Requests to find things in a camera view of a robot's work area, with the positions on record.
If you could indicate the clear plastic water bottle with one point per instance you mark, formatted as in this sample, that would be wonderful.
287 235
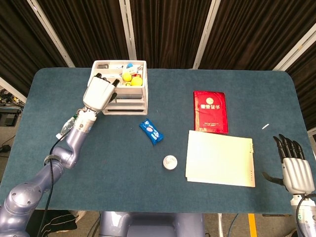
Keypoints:
64 129

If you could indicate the blue snack packet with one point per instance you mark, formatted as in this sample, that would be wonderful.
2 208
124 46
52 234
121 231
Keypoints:
151 131

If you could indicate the robot right five-finger hand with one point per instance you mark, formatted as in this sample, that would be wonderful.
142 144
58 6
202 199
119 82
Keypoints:
297 175

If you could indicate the small blue item in organizer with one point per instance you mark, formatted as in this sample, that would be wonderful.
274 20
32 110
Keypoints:
130 65

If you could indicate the black box on floor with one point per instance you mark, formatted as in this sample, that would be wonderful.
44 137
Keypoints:
8 118

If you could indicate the white plastic drawer organizer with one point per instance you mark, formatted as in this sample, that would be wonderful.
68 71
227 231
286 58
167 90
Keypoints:
130 98

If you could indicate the small yellow ball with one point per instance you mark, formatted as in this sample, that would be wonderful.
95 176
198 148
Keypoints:
127 76

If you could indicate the cream file folder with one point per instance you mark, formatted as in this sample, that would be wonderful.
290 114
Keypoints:
219 159

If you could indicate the robot left five-finger hand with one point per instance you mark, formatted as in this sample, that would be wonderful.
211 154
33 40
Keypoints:
97 95

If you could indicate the white sneaker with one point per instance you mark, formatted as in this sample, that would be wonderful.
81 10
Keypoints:
80 214

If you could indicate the aluminium frame post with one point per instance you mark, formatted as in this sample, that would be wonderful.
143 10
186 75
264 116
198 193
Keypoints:
128 29
12 90
296 48
49 32
206 34

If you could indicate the small white stick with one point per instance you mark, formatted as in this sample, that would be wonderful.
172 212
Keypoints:
265 126

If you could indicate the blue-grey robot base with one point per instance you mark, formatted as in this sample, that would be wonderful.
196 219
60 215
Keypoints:
150 224

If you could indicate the white round tin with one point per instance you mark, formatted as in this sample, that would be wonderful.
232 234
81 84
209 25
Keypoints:
169 162

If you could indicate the large yellow ball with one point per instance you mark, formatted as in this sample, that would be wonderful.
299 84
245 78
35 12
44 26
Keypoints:
136 81

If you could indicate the grey metal table leg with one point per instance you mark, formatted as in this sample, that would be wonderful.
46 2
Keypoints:
220 224

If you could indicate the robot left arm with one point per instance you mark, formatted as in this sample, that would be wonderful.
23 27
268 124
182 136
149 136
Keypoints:
74 143

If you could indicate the red certificate book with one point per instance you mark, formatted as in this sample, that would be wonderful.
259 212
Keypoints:
210 112

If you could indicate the dark pleated curtain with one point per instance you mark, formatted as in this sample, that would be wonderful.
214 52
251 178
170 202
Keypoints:
168 29

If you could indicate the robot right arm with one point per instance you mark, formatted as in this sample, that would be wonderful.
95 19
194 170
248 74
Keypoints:
308 218

